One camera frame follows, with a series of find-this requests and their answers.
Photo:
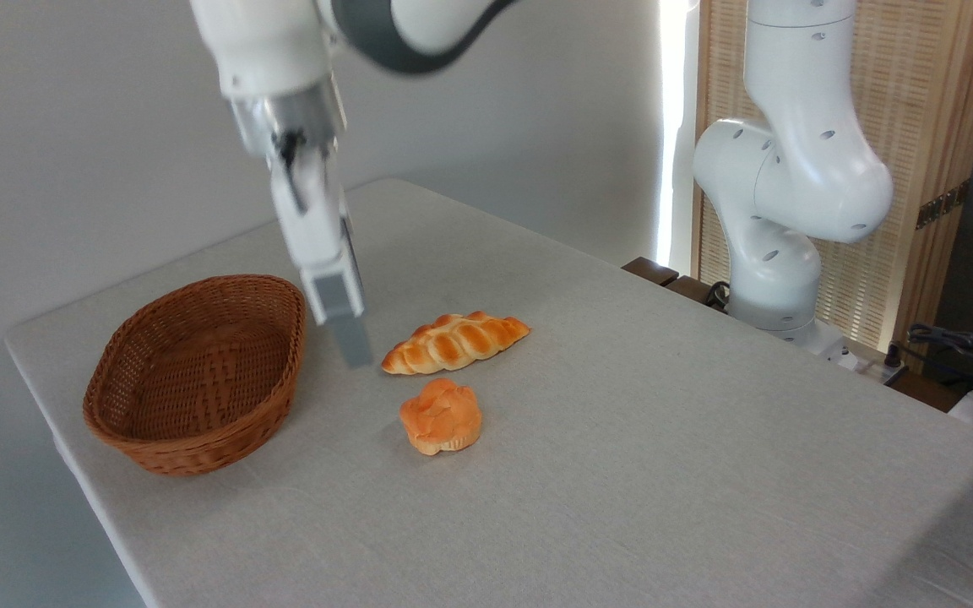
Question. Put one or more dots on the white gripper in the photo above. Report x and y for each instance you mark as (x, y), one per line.
(313, 211)

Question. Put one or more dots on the round orange bread bun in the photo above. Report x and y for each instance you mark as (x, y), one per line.
(442, 415)

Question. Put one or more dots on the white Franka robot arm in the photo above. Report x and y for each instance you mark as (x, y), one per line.
(799, 169)

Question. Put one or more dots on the long braided bread loaf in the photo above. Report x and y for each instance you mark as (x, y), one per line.
(455, 342)

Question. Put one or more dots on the brown wicker basket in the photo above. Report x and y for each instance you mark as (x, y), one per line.
(199, 371)

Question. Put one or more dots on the dark wooden furniture edge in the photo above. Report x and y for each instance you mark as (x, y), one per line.
(664, 274)

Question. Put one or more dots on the grey tablecloth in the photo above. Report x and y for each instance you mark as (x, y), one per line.
(622, 490)

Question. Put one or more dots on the dark metal screen hinge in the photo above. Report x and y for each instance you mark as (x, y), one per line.
(943, 204)

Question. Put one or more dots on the wooden bamboo folding screen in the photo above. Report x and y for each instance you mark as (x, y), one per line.
(917, 93)

